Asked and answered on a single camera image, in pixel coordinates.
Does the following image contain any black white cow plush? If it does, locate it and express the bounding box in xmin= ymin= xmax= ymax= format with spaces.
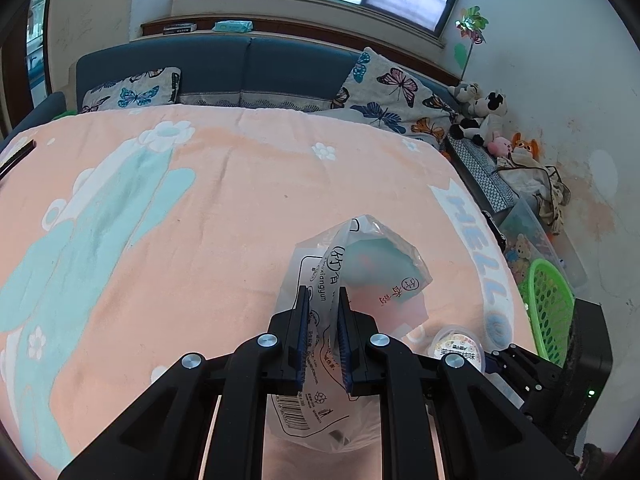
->
xmin=448 ymin=90 xmax=507 ymax=148

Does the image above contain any grey husky plush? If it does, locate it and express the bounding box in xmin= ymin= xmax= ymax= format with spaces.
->
xmin=447 ymin=81 xmax=483 ymax=111

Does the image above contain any colourful pinwheel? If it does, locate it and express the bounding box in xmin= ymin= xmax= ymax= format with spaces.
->
xmin=455 ymin=6 xmax=490 ymax=83

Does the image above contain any beige cloth pile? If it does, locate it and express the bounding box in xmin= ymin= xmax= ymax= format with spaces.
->
xmin=495 ymin=152 xmax=571 ymax=235

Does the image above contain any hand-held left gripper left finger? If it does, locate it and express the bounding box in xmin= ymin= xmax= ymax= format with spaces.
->
xmin=57 ymin=286 xmax=312 ymax=480

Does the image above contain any small round lidded container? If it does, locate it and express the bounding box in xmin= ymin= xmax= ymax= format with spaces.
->
xmin=430 ymin=325 xmax=485 ymax=373

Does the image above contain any small butterfly pillow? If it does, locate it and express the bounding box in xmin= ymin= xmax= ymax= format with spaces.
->
xmin=80 ymin=66 xmax=182 ymax=113

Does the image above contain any blue white patterned mat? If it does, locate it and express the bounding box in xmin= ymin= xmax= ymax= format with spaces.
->
xmin=445 ymin=136 xmax=518 ymax=213

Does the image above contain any wooden window sill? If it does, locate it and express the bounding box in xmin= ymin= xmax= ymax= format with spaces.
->
xmin=140 ymin=0 xmax=461 ymax=86

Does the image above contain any peach printed blanket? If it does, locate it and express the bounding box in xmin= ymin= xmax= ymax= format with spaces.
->
xmin=0 ymin=104 xmax=538 ymax=480

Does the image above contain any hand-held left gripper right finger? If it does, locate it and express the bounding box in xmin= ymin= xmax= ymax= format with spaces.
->
xmin=337 ymin=286 xmax=583 ymax=480

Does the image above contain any large butterfly pillow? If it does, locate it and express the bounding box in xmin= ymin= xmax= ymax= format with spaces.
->
xmin=330 ymin=47 xmax=458 ymax=143

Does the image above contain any clear plastic storage box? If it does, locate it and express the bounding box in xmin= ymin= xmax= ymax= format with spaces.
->
xmin=500 ymin=197 xmax=588 ymax=291

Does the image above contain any black flat object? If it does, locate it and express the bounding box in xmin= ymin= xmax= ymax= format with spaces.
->
xmin=0 ymin=139 xmax=37 ymax=183

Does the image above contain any green plastic basket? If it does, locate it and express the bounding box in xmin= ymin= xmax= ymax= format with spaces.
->
xmin=516 ymin=258 xmax=576 ymax=368

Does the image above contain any brown teddy bear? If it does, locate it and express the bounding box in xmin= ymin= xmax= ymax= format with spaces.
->
xmin=505 ymin=234 xmax=538 ymax=281

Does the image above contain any clear plastic bag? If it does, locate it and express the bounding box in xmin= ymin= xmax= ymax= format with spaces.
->
xmin=267 ymin=214 xmax=433 ymax=453

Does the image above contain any orange fox plush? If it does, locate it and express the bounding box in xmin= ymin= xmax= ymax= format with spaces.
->
xmin=509 ymin=132 xmax=541 ymax=161

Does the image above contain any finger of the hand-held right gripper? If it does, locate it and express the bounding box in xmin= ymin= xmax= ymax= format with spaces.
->
xmin=485 ymin=344 xmax=567 ymax=411

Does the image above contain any blue sofa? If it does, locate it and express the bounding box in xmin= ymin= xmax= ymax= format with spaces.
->
xmin=0 ymin=35 xmax=501 ymax=161

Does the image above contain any black device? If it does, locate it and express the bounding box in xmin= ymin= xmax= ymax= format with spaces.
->
xmin=482 ymin=210 xmax=508 ymax=256

